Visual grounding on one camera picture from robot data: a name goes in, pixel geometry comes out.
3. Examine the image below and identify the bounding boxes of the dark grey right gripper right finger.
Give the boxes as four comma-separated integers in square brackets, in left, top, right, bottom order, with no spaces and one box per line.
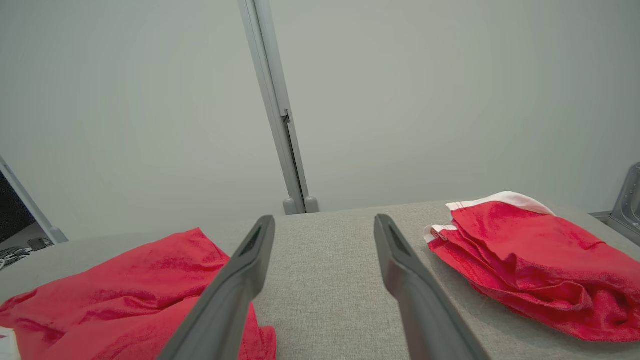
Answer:
[374,214,491,360]

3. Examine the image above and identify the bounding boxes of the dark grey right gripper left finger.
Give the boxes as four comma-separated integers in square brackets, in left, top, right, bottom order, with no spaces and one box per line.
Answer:
[157,215,277,360]

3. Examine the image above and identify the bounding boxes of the red and white t-shirt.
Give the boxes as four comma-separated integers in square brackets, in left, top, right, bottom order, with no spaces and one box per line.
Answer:
[0,227,278,360]

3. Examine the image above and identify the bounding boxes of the red Bulls shorts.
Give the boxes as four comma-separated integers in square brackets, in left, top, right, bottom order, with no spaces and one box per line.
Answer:
[424,191,640,344]

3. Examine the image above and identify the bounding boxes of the grey partition post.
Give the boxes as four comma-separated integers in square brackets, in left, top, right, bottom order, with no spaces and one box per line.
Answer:
[237,0,312,215]

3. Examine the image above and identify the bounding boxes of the tangled floor cables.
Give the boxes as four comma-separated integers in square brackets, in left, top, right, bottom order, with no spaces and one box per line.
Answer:
[0,245,35,271]

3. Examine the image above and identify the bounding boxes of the grey metal bracket frame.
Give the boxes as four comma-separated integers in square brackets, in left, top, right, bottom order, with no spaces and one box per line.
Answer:
[589,162,640,247]

